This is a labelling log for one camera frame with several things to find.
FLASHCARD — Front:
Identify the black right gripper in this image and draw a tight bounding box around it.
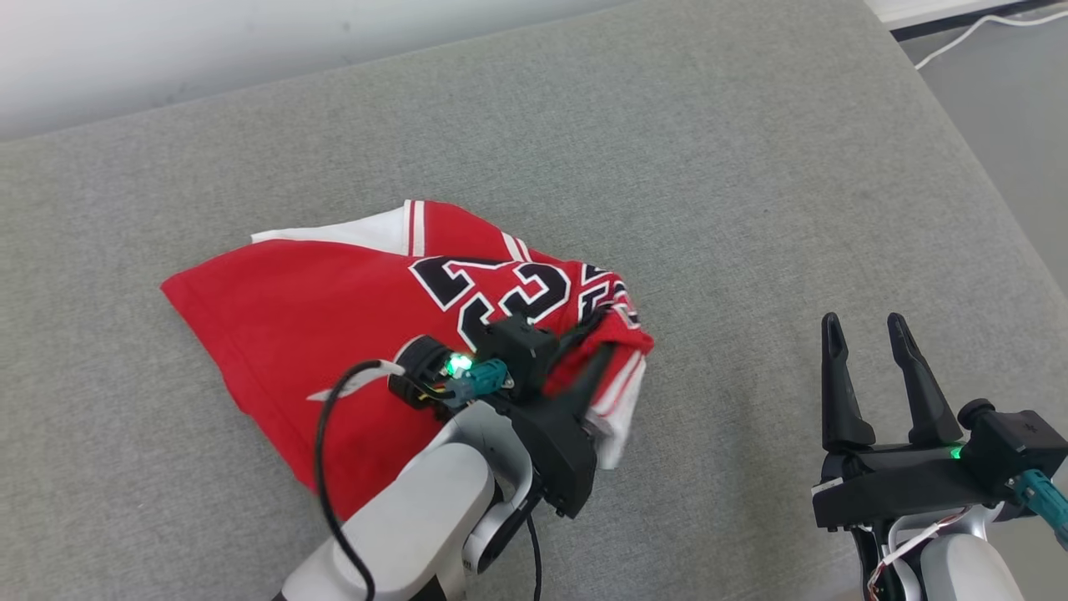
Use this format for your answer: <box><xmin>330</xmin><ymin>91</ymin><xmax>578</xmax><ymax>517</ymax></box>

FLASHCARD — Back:
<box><xmin>811</xmin><ymin>312</ymin><xmax>1004</xmax><ymax>533</ymax></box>

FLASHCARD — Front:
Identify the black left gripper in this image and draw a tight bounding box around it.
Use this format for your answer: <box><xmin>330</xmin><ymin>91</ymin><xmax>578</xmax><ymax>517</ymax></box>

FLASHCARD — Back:
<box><xmin>499</xmin><ymin>306</ymin><xmax>617</xmax><ymax>520</ymax></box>

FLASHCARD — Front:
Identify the red number 23 jersey shirt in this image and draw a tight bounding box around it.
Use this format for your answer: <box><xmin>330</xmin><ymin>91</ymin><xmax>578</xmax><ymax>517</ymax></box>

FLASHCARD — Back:
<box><xmin>160</xmin><ymin>199</ymin><xmax>656</xmax><ymax>523</ymax></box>

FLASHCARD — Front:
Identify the white baseboard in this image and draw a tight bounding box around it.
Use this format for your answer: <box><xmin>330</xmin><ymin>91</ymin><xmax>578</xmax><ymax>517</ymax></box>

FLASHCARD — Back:
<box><xmin>864</xmin><ymin>0</ymin><xmax>1040</xmax><ymax>32</ymax></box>

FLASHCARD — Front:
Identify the teal cable connector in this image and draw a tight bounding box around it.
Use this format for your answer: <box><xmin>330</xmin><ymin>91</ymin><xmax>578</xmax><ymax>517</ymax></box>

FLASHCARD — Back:
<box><xmin>1012</xmin><ymin>468</ymin><xmax>1068</xmax><ymax>552</ymax></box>
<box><xmin>453</xmin><ymin>358</ymin><xmax>515</xmax><ymax>409</ymax></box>

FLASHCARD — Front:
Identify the thin white red wire bundle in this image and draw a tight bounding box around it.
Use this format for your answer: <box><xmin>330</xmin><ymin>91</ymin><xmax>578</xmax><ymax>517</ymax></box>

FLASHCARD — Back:
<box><xmin>865</xmin><ymin>505</ymin><xmax>974</xmax><ymax>601</ymax></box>

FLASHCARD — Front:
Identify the short black arm cable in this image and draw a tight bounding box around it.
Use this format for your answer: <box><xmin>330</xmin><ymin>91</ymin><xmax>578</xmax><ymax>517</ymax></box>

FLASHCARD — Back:
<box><xmin>524</xmin><ymin>513</ymin><xmax>544</xmax><ymax>601</ymax></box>

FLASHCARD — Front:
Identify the long black arm cable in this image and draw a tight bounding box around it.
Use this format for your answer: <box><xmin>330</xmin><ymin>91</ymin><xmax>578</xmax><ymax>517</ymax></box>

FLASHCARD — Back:
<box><xmin>314</xmin><ymin>359</ymin><xmax>393</xmax><ymax>601</ymax></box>

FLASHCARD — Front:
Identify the white floor cable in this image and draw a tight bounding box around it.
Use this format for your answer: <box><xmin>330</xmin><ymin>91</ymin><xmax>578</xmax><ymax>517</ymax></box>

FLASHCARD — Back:
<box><xmin>913</xmin><ymin>9</ymin><xmax>1068</xmax><ymax>71</ymax></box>

